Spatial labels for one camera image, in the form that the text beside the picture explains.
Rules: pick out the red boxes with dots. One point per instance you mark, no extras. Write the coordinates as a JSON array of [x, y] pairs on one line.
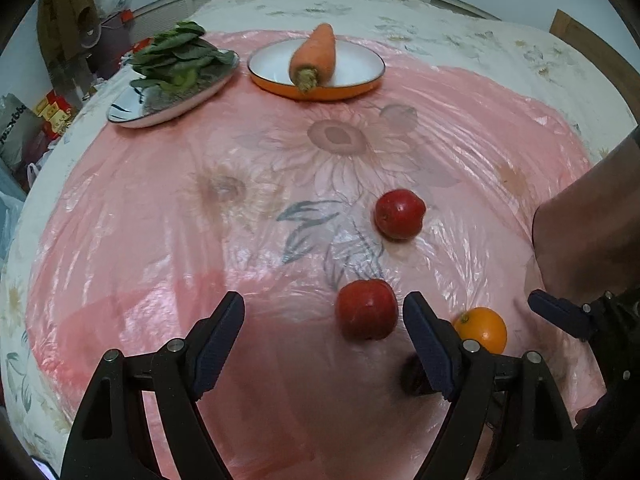
[[55, 112]]

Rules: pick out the red apple farther away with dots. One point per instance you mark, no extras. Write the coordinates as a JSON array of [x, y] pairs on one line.
[[400, 213]]

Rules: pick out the purple bin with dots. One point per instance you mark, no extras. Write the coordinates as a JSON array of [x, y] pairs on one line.
[[112, 47]]

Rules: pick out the red plum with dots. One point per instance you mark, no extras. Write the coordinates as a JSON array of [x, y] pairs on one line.
[[367, 308]]

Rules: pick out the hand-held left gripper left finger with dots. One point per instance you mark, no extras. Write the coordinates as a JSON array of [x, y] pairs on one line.
[[215, 350]]

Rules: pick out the brown and black kettle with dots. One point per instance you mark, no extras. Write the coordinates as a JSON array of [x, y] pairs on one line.
[[585, 230]]

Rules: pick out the white plate with dark rim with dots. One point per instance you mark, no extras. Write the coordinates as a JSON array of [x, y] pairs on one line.
[[150, 110]]

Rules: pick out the pink plastic sheet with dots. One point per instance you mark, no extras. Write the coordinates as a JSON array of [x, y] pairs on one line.
[[175, 240]]

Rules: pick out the green leafy vegetable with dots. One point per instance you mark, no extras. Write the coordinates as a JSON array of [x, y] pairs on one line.
[[180, 55]]

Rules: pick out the carrot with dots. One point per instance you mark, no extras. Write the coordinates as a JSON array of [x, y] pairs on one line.
[[315, 52]]

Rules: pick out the white plastic bag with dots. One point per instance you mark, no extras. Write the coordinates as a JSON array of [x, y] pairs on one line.
[[12, 210]]

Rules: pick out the dark purple plum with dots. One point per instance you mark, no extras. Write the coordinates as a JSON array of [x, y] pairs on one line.
[[414, 375]]

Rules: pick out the brown coat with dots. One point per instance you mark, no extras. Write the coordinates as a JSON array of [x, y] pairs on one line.
[[62, 15]]

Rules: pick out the orange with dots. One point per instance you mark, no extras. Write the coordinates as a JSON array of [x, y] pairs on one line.
[[481, 330]]

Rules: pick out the grey bag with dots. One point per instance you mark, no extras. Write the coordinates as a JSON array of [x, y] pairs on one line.
[[17, 132]]

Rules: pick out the orange rimmed white plate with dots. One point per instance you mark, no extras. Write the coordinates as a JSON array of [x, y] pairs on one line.
[[360, 67]]

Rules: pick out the wooden headboard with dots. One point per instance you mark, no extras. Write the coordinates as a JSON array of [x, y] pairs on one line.
[[567, 27]]

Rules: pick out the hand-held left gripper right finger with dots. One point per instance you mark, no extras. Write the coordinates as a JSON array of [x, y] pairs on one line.
[[432, 345]]

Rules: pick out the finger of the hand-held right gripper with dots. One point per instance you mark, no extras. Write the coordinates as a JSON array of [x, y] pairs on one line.
[[560, 310]]

